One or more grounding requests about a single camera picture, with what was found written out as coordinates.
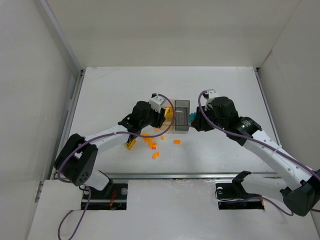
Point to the yellow black striped lego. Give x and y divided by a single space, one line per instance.
130 144

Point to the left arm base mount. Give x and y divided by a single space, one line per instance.
116 200

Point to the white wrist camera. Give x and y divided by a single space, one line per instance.
209 95
156 102

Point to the teal lego creature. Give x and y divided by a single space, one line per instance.
192 116

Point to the yellow lego brick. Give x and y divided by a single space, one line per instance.
169 113

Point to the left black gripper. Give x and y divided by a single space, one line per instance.
161 119

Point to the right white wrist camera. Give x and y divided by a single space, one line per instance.
209 95

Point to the amber transparent container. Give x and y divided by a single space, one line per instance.
167 124

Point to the aluminium rail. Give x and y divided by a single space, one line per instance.
139 176

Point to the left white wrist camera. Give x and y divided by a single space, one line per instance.
156 102

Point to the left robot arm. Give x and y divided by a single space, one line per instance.
76 161

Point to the grey transparent container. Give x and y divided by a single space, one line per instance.
182 115

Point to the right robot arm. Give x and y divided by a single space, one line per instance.
299 185

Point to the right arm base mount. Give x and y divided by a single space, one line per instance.
232 197

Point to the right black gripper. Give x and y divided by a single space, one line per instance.
197 122

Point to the orange curved lego lower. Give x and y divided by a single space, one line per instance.
155 155

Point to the orange lego cluster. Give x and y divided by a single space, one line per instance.
149 140

